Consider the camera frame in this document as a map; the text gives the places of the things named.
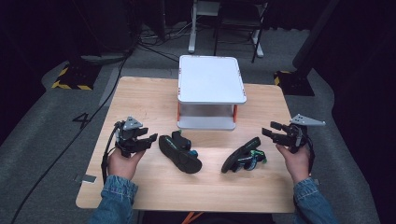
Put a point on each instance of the white two-tier shoe rack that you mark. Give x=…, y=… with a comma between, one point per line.
x=210, y=81

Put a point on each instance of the black folding chair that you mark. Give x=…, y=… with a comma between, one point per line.
x=236, y=21

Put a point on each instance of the white desk frame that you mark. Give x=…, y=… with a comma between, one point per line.
x=193, y=34

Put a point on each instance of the person's left hand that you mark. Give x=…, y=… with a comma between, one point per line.
x=124, y=166

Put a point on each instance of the person's right hand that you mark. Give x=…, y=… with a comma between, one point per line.
x=297, y=165

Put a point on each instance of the black slanted stand pole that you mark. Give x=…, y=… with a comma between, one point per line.
x=314, y=34

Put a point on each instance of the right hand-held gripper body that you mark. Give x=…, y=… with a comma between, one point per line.
x=295, y=135

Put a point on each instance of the black stand base striped tape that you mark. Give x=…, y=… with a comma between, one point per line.
x=294, y=84
x=76, y=76

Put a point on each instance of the grey tape piece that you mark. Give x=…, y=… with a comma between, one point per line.
x=86, y=179

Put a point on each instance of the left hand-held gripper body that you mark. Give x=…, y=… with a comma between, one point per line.
x=129, y=135

